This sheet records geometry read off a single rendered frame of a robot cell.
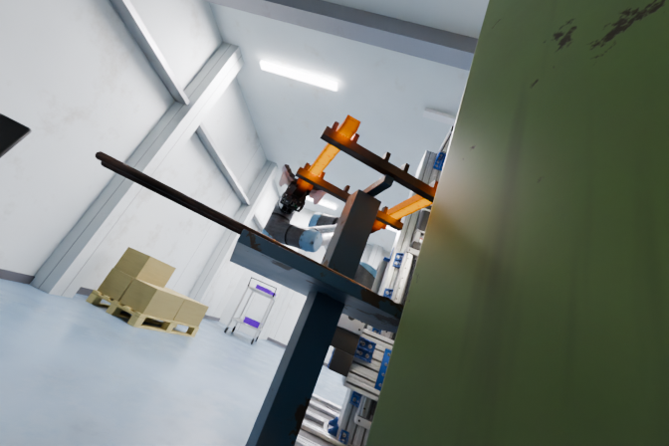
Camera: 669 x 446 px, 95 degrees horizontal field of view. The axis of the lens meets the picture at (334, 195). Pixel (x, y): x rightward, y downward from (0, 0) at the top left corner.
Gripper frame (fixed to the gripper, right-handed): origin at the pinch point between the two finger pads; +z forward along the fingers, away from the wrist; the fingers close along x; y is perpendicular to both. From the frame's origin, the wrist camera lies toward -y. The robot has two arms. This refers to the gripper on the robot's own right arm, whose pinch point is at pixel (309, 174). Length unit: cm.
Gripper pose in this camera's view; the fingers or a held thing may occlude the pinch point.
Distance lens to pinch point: 89.4
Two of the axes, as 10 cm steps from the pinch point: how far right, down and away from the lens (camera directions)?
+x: -8.7, -4.7, -1.8
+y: -3.7, 8.4, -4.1
